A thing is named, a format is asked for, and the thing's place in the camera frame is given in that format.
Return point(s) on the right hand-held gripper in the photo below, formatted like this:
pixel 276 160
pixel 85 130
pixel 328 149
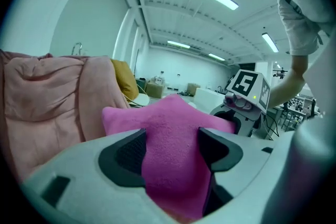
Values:
pixel 245 84

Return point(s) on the pink fabric sofa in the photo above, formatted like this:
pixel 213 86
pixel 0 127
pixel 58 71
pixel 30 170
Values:
pixel 44 102

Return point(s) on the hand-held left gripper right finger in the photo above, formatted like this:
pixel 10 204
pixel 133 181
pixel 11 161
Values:
pixel 246 165

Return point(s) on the magenta star-shaped pillow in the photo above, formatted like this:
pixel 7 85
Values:
pixel 170 139

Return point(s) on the chrome curved tap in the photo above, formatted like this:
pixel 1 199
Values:
pixel 77 48

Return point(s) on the mustard yellow cushion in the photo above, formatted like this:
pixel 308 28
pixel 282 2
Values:
pixel 126 78

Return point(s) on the grey table with chairs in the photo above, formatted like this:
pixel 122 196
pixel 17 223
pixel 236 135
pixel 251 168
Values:
pixel 291 115

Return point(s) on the cardboard box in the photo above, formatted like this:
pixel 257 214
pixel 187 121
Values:
pixel 155 89
pixel 193 88

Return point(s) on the person's right forearm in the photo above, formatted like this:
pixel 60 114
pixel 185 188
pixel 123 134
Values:
pixel 286 86

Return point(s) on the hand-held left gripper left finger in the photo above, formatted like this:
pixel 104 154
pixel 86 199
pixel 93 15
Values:
pixel 78 165

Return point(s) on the white round stool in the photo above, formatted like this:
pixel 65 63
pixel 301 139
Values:
pixel 140 99

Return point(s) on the white low cabinet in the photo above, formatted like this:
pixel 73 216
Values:
pixel 210 99

